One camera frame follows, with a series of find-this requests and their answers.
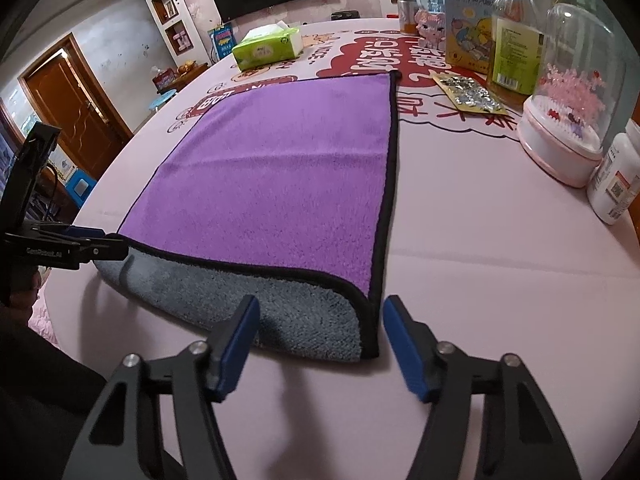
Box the purple and grey towel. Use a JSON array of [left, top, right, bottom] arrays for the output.
[[96, 72, 400, 363]]

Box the person's left hand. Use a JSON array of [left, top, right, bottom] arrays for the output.
[[1, 266, 41, 311]]

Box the blue plastic step stool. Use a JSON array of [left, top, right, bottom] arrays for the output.
[[65, 168, 96, 208]]

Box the pink printed tablecloth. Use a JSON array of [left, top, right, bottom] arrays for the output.
[[43, 18, 639, 479]]

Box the brown wooden door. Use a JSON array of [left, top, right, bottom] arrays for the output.
[[18, 34, 134, 180]]

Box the light blue round stool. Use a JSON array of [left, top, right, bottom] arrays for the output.
[[149, 89, 177, 113]]

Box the red gift box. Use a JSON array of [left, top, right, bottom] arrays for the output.
[[151, 66, 177, 93]]

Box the wooden tv cabinet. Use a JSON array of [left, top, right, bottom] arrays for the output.
[[162, 64, 209, 93]]

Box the blue standing sign board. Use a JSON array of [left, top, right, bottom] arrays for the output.
[[208, 23, 236, 61]]

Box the green tissue pack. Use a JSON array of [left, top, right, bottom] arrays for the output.
[[232, 21, 304, 72]]

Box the white pill bottle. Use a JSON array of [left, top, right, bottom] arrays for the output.
[[587, 119, 640, 226]]

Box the silver blister pill pack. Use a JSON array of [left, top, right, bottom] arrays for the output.
[[433, 74, 508, 116]]

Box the pink glass dome ornament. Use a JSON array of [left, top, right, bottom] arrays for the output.
[[516, 3, 625, 188]]

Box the pink cartoon figure toy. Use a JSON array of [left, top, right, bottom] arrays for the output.
[[414, 0, 446, 51]]

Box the clear glass oil bottle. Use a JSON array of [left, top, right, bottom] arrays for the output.
[[487, 0, 544, 110]]

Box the metal drink can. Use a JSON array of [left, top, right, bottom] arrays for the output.
[[397, 0, 418, 35]]

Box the blue medicine box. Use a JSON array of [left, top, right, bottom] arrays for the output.
[[445, 0, 495, 75]]

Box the white wall shelf unit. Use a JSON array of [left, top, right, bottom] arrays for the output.
[[144, 0, 210, 66]]

